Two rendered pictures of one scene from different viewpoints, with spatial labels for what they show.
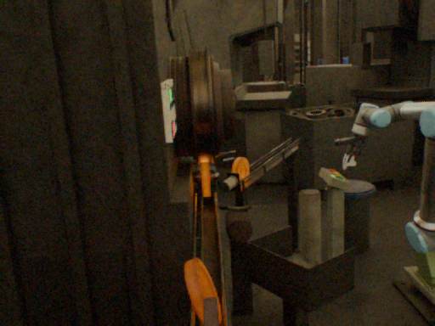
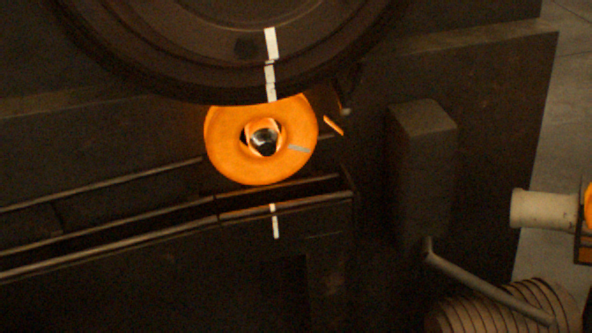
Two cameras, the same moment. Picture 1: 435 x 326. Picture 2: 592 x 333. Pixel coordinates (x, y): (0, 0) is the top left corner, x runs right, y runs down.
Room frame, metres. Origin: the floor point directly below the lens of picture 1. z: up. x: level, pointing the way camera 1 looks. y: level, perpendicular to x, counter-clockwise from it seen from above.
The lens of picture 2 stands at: (1.76, -0.65, 1.24)
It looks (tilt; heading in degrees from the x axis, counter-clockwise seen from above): 35 degrees down; 81
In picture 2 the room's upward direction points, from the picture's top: 4 degrees counter-clockwise
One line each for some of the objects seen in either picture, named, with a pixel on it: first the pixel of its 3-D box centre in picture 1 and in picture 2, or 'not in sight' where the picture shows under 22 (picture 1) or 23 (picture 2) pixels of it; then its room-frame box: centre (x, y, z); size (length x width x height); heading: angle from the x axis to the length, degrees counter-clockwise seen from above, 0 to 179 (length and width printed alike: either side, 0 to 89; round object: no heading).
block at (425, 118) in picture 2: (206, 192); (416, 179); (2.06, 0.06, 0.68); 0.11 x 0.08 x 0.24; 91
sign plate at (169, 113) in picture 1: (170, 109); not in sight; (1.49, 0.15, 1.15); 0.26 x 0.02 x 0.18; 1
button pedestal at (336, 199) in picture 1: (335, 222); not in sight; (2.52, -0.68, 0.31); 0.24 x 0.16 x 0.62; 1
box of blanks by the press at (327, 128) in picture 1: (339, 146); not in sight; (4.30, -1.19, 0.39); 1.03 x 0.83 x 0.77; 106
